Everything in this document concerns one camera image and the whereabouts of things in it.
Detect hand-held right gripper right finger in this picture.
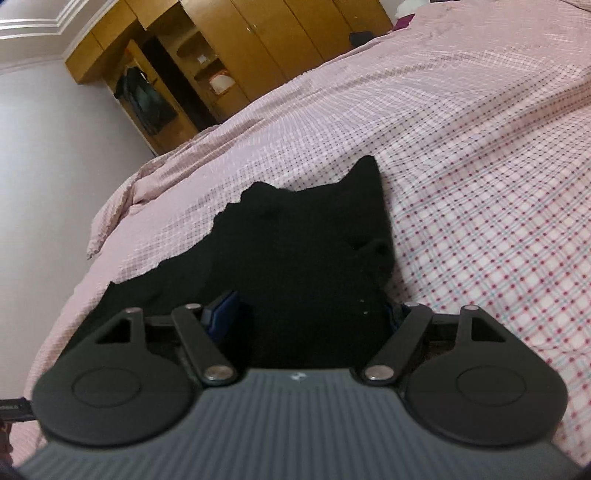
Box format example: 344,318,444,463
361,302,509,387

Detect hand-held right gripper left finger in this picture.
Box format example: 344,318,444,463
95,290,242,387

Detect black cloth garment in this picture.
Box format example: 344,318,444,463
60,155,399,370

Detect dark hanging clothes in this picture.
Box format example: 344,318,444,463
114,67,178,136

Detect pink checkered blanket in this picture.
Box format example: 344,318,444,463
9,0,591,467

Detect wooden wardrobe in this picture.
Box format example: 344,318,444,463
65,0,393,155

